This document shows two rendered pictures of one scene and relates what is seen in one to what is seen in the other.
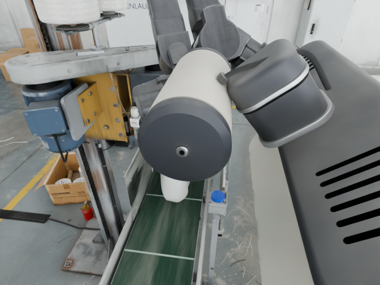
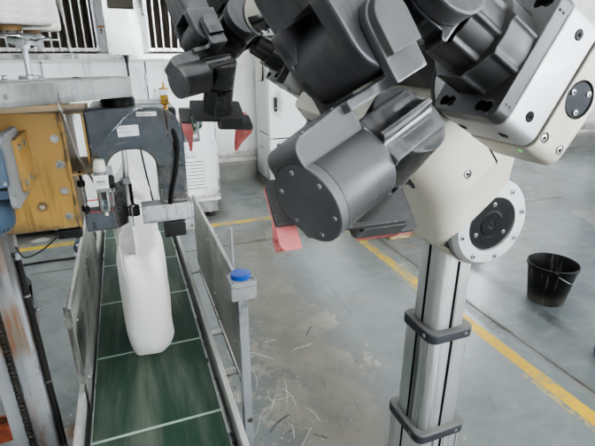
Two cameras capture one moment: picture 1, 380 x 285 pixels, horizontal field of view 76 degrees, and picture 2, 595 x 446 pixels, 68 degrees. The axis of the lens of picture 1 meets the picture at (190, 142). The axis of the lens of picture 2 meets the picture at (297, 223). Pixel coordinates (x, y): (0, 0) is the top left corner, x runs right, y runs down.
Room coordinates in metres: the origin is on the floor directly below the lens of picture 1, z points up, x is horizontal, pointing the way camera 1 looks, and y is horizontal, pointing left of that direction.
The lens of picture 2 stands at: (-0.39, 0.30, 1.48)
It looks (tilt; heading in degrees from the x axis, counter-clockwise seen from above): 21 degrees down; 331
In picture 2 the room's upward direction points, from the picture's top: straight up
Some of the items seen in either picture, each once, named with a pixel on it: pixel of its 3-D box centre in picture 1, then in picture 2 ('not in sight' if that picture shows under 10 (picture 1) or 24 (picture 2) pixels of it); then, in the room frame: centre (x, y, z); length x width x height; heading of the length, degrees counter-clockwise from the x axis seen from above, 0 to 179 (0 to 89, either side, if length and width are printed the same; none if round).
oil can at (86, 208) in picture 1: (85, 209); not in sight; (1.28, 0.82, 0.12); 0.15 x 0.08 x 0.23; 172
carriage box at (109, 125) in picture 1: (95, 96); (8, 167); (1.03, 0.43, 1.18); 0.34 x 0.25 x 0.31; 82
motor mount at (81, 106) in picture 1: (85, 103); (13, 161); (0.85, 0.40, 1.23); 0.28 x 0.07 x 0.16; 172
